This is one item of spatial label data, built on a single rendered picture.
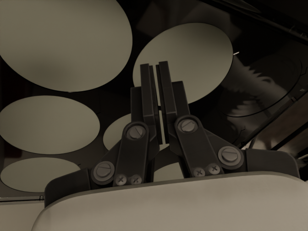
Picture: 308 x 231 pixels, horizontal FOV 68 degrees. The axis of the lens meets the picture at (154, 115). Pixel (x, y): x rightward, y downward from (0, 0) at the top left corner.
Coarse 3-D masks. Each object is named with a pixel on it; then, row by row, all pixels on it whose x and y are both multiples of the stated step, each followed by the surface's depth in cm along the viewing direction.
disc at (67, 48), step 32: (0, 0) 14; (32, 0) 15; (64, 0) 15; (96, 0) 16; (0, 32) 16; (32, 32) 16; (64, 32) 17; (96, 32) 17; (128, 32) 18; (32, 64) 18; (64, 64) 19; (96, 64) 20
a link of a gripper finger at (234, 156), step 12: (156, 72) 12; (168, 72) 12; (168, 84) 12; (180, 84) 13; (168, 96) 11; (180, 96) 12; (168, 108) 11; (180, 108) 12; (168, 120) 11; (168, 132) 11; (216, 144) 10; (228, 144) 10; (180, 156) 12; (228, 156) 9; (240, 156) 10; (228, 168) 9
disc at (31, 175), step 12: (12, 168) 29; (24, 168) 29; (36, 168) 30; (48, 168) 30; (60, 168) 31; (72, 168) 32; (12, 180) 31; (24, 180) 31; (36, 180) 32; (48, 180) 33
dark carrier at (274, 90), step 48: (144, 0) 16; (192, 0) 17; (240, 48) 22; (288, 48) 23; (0, 96) 20; (96, 96) 22; (240, 96) 28; (288, 96) 30; (0, 144) 25; (96, 144) 29; (0, 192) 32
